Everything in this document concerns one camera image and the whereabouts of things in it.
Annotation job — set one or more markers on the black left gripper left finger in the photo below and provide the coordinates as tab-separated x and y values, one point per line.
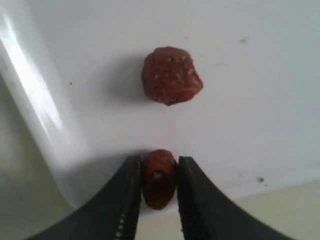
112	214

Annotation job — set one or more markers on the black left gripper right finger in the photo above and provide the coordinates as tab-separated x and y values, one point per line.
206	213

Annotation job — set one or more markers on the red date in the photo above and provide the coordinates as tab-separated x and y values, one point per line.
158	178
169	76

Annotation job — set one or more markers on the white rectangular plastic tray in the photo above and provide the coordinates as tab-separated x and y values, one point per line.
235	84

